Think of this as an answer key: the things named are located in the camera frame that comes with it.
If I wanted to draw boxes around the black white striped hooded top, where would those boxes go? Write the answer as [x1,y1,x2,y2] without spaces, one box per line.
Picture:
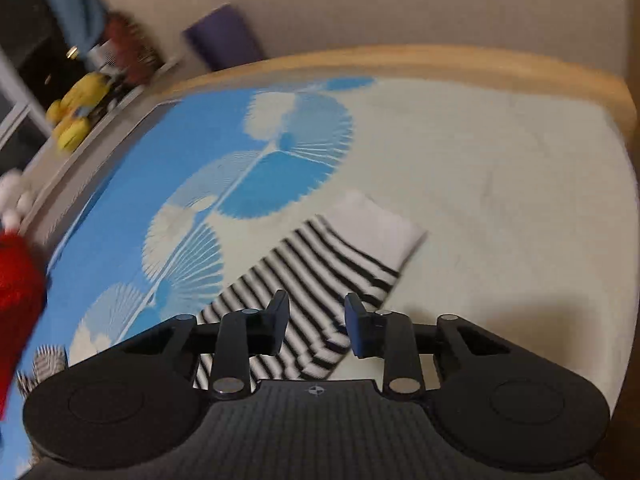
[14,187,429,401]

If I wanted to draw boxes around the blue white patterned bedsheet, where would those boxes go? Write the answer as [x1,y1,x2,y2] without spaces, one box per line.
[0,75,640,480]

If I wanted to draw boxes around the red knitted blanket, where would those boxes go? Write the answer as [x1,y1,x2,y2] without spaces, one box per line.
[0,233,46,417]

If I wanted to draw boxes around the yellow plush toys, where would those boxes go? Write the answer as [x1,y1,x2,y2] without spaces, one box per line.
[46,72,111,153]

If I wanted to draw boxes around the white plush bunny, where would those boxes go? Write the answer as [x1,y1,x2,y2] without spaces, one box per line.
[0,169,35,232]

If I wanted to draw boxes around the purple bag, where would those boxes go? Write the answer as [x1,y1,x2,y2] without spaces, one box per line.
[182,3,266,72]

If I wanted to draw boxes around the dark red plush pillow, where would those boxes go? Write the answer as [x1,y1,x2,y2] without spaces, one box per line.
[103,12,164,86]

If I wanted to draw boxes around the blue curtain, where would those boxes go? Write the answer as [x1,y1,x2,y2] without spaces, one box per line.
[47,0,106,58]

